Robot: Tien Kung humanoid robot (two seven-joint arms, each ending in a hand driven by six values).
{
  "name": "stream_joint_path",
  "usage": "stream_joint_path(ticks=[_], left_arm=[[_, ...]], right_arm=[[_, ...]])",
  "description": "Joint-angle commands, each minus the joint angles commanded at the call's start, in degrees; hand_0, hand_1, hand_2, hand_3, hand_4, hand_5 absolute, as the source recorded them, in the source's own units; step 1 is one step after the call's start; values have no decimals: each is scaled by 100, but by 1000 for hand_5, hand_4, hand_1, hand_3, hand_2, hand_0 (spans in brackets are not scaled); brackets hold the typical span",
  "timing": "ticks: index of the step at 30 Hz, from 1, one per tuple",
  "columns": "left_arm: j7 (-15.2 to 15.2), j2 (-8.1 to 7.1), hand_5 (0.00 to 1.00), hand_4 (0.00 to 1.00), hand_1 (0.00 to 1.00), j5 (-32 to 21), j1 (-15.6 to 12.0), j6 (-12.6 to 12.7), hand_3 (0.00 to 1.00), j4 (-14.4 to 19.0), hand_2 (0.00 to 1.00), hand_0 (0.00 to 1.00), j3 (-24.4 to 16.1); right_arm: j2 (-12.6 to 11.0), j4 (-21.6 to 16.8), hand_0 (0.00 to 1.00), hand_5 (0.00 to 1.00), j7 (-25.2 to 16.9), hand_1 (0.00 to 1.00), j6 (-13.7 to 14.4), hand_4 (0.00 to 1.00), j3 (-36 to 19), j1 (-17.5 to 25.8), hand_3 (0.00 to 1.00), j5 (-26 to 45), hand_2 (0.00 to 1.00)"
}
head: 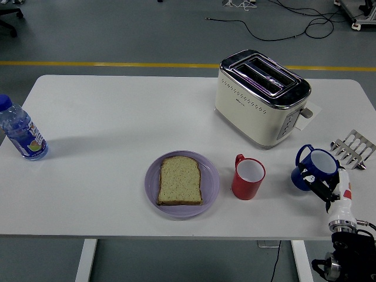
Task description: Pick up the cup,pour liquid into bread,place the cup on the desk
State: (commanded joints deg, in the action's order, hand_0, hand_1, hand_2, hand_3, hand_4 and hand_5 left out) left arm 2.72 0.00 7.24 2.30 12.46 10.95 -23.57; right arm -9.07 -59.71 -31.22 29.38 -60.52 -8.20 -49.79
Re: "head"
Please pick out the water bottle blue cap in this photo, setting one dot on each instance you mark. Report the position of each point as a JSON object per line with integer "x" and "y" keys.
{"x": 23, "y": 132}

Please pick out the cream and chrome toaster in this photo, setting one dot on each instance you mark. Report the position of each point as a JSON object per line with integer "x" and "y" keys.
{"x": 249, "y": 117}

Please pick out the purple plate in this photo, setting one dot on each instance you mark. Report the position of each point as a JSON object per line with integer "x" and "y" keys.
{"x": 210, "y": 182}

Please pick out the slice of bread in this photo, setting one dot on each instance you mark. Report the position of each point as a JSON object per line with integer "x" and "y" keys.
{"x": 179, "y": 182}

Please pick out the metal toast rack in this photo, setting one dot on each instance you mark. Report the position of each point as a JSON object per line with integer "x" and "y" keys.
{"x": 357, "y": 144}

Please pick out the metal equipment frame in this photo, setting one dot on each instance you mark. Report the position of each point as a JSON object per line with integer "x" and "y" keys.
{"x": 364, "y": 19}

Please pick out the grey box under table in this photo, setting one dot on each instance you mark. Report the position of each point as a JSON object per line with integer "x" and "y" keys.
{"x": 265, "y": 244}

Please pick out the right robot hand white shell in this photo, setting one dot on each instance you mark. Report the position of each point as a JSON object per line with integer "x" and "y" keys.
{"x": 340, "y": 202}

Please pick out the red enamel cup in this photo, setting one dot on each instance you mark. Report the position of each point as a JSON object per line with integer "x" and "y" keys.
{"x": 245, "y": 189}

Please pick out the black office chair base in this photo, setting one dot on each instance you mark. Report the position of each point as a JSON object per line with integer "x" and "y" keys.
{"x": 11, "y": 12}

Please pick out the white table leg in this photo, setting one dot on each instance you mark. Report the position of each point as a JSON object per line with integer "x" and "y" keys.
{"x": 302, "y": 261}
{"x": 86, "y": 261}

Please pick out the blue enamel cup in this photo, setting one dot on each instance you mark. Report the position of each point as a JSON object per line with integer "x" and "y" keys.
{"x": 299, "y": 179}

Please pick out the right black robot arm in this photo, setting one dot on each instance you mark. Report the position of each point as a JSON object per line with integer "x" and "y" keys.
{"x": 346, "y": 243}

